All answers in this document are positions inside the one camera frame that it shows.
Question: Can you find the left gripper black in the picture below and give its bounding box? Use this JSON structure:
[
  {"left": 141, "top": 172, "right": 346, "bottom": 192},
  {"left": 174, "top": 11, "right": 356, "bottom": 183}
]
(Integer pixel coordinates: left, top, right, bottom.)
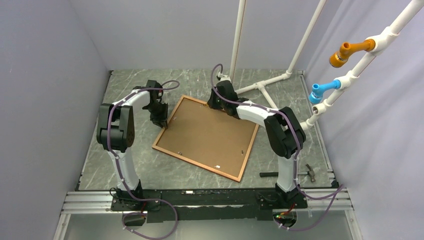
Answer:
[{"left": 145, "top": 101, "right": 169, "bottom": 129}]

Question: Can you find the red wooden picture frame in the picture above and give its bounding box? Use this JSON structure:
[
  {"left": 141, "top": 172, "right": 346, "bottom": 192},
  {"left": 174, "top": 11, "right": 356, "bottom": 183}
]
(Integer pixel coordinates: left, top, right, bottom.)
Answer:
[{"left": 151, "top": 95, "right": 260, "bottom": 183}]

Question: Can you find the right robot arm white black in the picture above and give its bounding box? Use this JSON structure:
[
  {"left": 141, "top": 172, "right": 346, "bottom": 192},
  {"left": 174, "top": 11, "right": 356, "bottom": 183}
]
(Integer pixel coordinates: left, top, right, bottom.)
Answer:
[{"left": 207, "top": 79, "right": 306, "bottom": 208}]

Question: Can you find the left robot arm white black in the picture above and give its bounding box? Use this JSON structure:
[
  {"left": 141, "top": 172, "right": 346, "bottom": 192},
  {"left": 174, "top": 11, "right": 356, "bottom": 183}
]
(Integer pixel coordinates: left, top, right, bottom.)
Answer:
[{"left": 96, "top": 80, "right": 168, "bottom": 210}]

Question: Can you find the blue pipe fitting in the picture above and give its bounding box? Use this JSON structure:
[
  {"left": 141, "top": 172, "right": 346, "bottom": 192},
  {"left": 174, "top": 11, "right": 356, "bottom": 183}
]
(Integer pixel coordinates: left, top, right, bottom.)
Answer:
[{"left": 308, "top": 79, "right": 342, "bottom": 105}]

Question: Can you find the orange pipe fitting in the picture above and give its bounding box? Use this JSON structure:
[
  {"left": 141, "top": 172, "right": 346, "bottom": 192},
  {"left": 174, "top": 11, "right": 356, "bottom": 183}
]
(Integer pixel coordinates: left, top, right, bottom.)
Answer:
[{"left": 329, "top": 39, "right": 376, "bottom": 68}]

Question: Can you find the white PVC pipe stand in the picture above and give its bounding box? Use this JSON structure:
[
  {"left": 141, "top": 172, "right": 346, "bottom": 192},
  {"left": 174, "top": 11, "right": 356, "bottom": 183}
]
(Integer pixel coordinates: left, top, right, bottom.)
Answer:
[{"left": 227, "top": 0, "right": 424, "bottom": 132}]

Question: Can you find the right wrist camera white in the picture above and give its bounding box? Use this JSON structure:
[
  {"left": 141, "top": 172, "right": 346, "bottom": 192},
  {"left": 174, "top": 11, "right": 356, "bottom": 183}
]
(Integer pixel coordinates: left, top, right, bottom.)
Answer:
[{"left": 216, "top": 74, "right": 231, "bottom": 83}]

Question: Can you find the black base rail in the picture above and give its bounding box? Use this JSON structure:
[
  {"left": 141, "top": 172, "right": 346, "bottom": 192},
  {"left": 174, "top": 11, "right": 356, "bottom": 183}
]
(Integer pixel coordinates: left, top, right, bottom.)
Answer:
[{"left": 110, "top": 187, "right": 308, "bottom": 223}]

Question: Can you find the black handle hammer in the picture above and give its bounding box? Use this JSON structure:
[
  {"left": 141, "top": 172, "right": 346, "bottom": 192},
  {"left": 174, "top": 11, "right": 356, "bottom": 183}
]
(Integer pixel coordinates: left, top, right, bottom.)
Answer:
[{"left": 259, "top": 163, "right": 316, "bottom": 183}]

